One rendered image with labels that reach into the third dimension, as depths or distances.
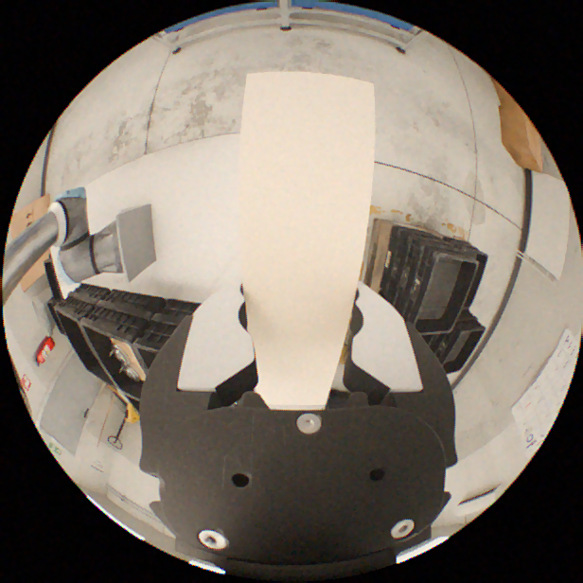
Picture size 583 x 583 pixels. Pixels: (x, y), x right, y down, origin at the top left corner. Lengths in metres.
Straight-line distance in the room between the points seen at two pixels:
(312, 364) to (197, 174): 0.50
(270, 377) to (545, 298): 2.60
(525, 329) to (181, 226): 2.91
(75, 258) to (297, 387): 0.58
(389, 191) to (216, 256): 1.06
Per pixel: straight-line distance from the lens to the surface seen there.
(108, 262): 0.58
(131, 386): 1.01
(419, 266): 0.94
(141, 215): 0.60
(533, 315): 2.68
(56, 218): 0.55
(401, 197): 1.37
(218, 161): 0.54
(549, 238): 2.53
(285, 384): 0.17
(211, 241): 0.56
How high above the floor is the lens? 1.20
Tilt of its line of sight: 60 degrees down
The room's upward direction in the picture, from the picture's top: 180 degrees counter-clockwise
